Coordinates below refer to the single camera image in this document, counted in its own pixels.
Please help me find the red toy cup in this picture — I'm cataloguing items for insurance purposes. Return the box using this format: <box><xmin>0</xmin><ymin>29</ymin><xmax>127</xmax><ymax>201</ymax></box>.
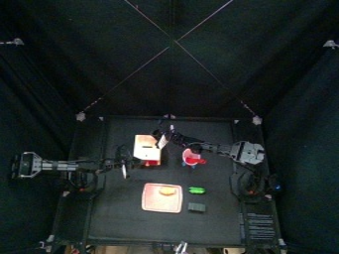
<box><xmin>180</xmin><ymin>147</ymin><xmax>208</xmax><ymax>169</ymax></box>

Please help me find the dark grey ridged block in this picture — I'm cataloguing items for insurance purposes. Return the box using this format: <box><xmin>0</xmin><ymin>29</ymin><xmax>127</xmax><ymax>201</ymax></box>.
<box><xmin>187</xmin><ymin>201</ymin><xmax>208</xmax><ymax>213</ymax></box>

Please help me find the orange white toy box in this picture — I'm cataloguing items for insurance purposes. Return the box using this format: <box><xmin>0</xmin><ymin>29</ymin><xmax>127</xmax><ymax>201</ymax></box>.
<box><xmin>132</xmin><ymin>133</ymin><xmax>163</xmax><ymax>168</ymax></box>

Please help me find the white printed label sticker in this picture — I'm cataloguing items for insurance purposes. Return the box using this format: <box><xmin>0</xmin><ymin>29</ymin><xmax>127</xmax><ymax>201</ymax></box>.
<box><xmin>245</xmin><ymin>211</ymin><xmax>276</xmax><ymax>242</ymax></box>

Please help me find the silver table edge clamp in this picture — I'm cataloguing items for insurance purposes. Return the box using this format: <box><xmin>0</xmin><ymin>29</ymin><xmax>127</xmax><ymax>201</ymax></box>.
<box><xmin>173</xmin><ymin>241</ymin><xmax>189</xmax><ymax>254</ymax></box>

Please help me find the yellow toy corn cob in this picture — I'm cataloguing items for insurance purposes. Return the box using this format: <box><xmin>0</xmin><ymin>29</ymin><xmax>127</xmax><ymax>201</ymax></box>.
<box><xmin>157</xmin><ymin>186</ymin><xmax>177</xmax><ymax>196</ymax></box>

